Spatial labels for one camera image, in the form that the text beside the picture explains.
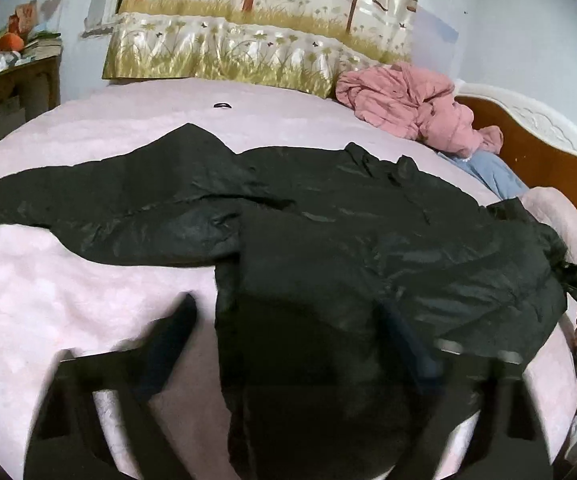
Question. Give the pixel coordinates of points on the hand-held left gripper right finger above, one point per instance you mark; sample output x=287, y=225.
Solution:
x=411, y=350

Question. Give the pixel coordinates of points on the black jacket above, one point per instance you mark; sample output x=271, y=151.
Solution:
x=318, y=220

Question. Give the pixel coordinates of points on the tree print curtain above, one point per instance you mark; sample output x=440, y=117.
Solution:
x=268, y=10

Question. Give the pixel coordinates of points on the blue pillow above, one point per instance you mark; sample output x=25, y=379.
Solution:
x=493, y=175

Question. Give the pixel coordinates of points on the pink bed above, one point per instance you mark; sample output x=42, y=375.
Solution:
x=43, y=280

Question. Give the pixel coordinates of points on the stack of books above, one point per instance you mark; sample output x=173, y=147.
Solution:
x=43, y=47

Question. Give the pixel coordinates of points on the orange plush toy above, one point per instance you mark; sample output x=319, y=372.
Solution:
x=8, y=42

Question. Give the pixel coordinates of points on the white and wooden headboard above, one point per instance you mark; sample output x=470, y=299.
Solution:
x=543, y=160

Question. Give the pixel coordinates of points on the wooden desk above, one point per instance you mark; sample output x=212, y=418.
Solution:
x=13, y=77

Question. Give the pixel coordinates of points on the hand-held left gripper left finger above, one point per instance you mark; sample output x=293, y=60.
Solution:
x=168, y=340

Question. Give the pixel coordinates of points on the pink pillow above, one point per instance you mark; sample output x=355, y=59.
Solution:
x=563, y=210

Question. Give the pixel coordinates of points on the pink quilt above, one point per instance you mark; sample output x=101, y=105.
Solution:
x=398, y=95

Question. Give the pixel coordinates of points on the orange paper bag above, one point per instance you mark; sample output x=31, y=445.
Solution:
x=23, y=17

